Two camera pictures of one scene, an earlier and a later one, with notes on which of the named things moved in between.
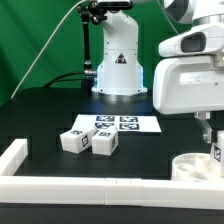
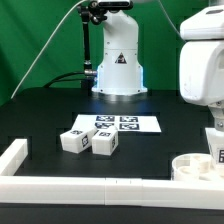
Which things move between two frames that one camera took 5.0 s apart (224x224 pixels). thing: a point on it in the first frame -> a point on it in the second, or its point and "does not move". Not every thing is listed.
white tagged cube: [77, 140] does not move
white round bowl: [193, 167] does not move
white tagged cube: [217, 154] does not move
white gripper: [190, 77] -> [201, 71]
